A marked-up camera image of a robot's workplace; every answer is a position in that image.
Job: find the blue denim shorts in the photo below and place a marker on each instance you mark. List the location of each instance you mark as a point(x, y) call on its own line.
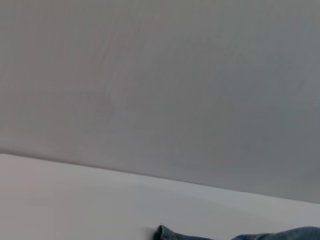
point(165, 233)

